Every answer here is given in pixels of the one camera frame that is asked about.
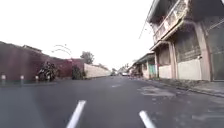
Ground low building with awning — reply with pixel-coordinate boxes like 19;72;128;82
130;52;158;80

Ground pale plastered wall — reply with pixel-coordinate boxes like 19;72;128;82
83;63;112;80

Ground grey asphalt road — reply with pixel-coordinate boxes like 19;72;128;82
0;75;224;128

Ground overhead wires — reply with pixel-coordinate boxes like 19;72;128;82
138;18;150;40

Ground row of bollards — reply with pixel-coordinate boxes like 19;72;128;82
0;74;41;86

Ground green bush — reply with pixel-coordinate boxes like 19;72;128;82
71;65;86;81

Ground robot's own part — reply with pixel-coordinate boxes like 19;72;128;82
65;99;87;128
138;110;157;128

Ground red brick wall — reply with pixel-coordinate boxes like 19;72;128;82
0;40;86;82

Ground grey building with balcony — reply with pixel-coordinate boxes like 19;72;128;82
146;0;224;82

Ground vehicle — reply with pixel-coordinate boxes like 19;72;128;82
121;71;131;77

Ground tree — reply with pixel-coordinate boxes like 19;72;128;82
79;50;95;65

